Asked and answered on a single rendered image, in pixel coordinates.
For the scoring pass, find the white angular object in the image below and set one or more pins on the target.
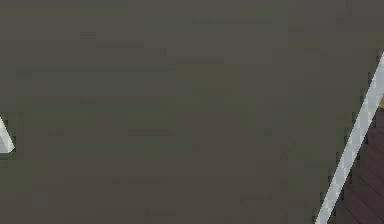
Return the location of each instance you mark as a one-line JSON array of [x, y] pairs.
[[4, 141]]

